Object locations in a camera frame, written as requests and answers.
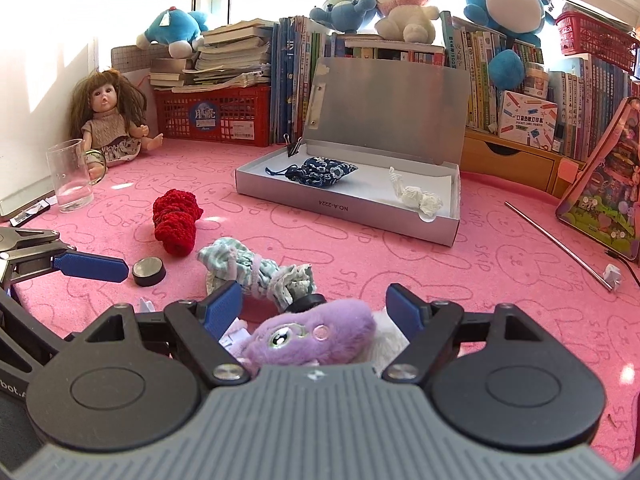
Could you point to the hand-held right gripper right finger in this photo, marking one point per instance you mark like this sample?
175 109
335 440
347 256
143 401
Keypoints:
401 310

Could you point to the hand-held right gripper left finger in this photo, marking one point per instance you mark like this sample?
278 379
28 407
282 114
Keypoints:
225 306

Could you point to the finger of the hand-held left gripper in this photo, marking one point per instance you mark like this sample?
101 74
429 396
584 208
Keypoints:
30 327
92 266

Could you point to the white paper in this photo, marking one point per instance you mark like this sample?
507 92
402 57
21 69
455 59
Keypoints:
235 337

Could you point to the black round disc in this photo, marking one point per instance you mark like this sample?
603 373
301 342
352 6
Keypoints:
307 303
148 271

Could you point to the purple plush toy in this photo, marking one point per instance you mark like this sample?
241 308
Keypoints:
320 335

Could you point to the red crochet piece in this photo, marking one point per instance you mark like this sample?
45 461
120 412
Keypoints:
175 225

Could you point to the grey cardboard box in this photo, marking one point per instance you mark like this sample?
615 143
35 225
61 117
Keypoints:
390 110

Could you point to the striped cloth bundle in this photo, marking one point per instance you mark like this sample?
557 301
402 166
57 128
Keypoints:
235 260

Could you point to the pink rabbit print mat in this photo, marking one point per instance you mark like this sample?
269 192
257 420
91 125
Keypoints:
350 260

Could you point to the small black white object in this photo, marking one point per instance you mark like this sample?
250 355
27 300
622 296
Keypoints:
30 213

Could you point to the clear glass cup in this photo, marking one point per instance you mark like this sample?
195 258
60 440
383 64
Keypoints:
70 185

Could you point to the metal bangle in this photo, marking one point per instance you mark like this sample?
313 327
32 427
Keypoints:
103 172

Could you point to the white crumpled cloth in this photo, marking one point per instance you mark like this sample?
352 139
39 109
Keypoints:
417 197

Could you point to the long-haired doll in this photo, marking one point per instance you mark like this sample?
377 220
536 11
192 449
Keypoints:
107 125

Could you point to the blue floral pouch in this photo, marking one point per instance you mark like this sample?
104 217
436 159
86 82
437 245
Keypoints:
320 170

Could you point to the thin metal rod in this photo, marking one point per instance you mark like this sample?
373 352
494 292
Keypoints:
555 242

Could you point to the black binder clip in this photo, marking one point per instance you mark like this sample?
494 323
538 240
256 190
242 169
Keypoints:
295 147

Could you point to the wooden drawer shelf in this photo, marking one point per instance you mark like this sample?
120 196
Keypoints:
500 160

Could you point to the red plastic crate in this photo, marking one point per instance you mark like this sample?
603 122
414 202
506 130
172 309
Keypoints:
215 115

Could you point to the grey cutting mat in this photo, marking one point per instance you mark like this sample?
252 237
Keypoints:
125 60

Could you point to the small white connector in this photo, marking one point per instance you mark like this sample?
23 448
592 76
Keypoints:
612 275

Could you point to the white printed carton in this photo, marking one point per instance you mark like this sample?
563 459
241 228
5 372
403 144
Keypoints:
527 120

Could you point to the pink toy house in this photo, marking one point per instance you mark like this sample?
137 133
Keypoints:
610 195

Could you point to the row of blue upright books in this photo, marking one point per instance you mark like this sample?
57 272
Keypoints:
295 75

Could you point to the small blue white plush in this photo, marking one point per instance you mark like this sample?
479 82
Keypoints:
170 27

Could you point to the pile of flat books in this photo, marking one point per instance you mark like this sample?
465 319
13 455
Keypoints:
230 55

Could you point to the low stack of picture books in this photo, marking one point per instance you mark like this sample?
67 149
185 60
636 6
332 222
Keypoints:
390 50

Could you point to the row of colourful upright books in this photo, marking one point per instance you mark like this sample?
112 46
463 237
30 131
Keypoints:
585 105

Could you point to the blue dinosaur plush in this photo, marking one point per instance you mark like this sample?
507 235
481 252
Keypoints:
345 7

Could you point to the large blue white plush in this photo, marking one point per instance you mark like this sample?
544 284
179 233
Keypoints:
505 0

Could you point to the red plastic basket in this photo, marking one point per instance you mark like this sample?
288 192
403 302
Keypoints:
595 35

